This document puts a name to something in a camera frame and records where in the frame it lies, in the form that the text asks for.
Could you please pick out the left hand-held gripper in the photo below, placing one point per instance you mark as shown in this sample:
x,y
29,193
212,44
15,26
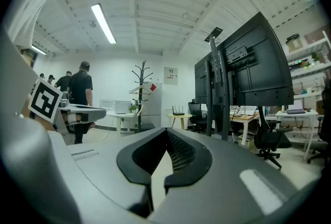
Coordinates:
x,y
45,100

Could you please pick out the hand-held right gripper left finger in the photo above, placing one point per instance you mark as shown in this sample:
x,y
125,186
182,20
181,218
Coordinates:
x,y
103,166

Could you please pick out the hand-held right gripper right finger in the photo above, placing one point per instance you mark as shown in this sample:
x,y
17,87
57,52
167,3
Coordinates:
x,y
232,192

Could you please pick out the white desk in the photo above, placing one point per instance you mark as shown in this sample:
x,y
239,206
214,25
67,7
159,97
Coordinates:
x,y
297,114
113,114

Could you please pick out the white box appliance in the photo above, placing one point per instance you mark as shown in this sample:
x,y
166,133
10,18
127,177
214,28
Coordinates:
x,y
122,106

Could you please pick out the small green potted plant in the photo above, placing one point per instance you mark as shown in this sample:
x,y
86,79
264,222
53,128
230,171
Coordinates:
x,y
133,108

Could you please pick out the black coat rack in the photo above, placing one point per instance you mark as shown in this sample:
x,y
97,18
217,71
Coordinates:
x,y
141,104

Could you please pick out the wooden clothes hanger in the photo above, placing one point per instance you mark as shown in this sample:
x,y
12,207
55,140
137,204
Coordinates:
x,y
139,89

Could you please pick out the white refrigerator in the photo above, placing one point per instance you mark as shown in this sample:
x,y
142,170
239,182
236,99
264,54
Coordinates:
x,y
155,104

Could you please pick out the black office chair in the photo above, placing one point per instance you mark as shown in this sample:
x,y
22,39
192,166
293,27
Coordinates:
x,y
324,119
196,111
271,137

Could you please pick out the red sticker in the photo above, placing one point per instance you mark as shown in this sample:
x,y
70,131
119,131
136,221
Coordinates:
x,y
153,87

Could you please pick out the wooden desk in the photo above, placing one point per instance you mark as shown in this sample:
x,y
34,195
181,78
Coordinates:
x,y
245,117

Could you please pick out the fluorescent ceiling light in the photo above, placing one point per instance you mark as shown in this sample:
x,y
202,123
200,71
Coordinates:
x,y
103,23
38,49

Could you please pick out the grey laptop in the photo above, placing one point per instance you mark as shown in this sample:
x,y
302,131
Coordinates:
x,y
296,107
247,110

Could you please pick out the black router with antennas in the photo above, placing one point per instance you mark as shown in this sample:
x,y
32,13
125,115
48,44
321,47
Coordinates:
x,y
178,113

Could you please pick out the round wooden table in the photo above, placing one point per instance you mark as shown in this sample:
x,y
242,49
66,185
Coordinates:
x,y
180,115

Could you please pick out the small black television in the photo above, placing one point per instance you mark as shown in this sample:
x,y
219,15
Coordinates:
x,y
201,80

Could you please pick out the large black television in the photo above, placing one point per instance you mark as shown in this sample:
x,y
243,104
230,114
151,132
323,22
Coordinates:
x,y
258,67

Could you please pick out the white shelf rack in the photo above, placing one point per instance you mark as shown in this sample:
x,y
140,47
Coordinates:
x,y
307,62

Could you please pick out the cardboard box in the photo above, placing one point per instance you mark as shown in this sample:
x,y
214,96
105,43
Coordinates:
x,y
294,43

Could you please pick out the grey wall panel box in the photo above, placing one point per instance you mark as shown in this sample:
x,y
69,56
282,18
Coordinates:
x,y
170,76

